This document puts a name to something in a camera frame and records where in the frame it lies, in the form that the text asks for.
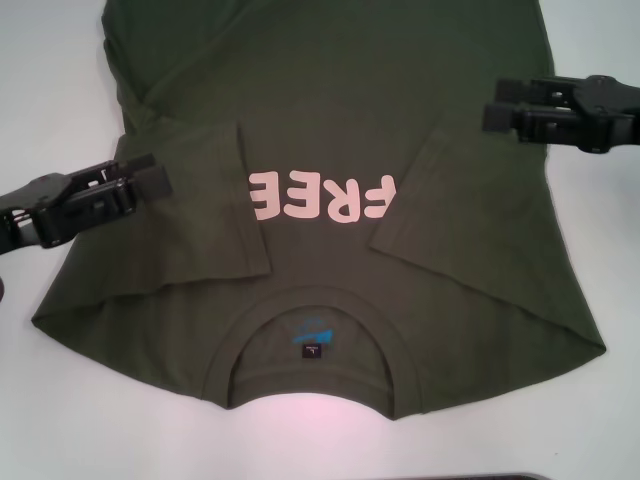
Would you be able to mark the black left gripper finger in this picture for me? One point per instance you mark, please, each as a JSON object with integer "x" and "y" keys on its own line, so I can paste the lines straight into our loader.
{"x": 135, "y": 164}
{"x": 150, "y": 182}

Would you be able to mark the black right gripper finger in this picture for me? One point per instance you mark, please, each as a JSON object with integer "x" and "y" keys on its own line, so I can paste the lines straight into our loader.
{"x": 500, "y": 117}
{"x": 515, "y": 92}

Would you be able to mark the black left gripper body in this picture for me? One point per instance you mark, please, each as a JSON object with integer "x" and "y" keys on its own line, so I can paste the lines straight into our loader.
{"x": 35, "y": 200}

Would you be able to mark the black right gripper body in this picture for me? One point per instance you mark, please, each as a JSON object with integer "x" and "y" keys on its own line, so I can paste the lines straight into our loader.
{"x": 612, "y": 97}

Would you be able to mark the dark green FREE t-shirt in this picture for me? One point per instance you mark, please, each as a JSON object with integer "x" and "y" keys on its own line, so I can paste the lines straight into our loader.
{"x": 325, "y": 100}

